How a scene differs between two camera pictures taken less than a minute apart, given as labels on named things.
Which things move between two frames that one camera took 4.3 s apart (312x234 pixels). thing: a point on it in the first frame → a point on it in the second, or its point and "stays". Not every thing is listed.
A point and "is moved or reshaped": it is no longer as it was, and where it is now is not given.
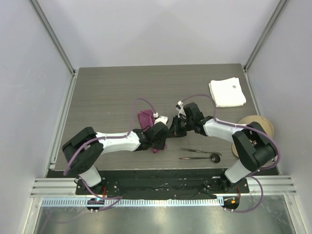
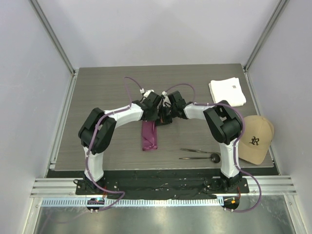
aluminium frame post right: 273,20 stays
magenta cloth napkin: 146,118 is moved or reshaped
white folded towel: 227,92 stays
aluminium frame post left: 36,6 stays
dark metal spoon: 215,157 stays
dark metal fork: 203,151 stays
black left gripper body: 159,144 → 154,116
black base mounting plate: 180,182 stays
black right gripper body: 182,125 → 166,114
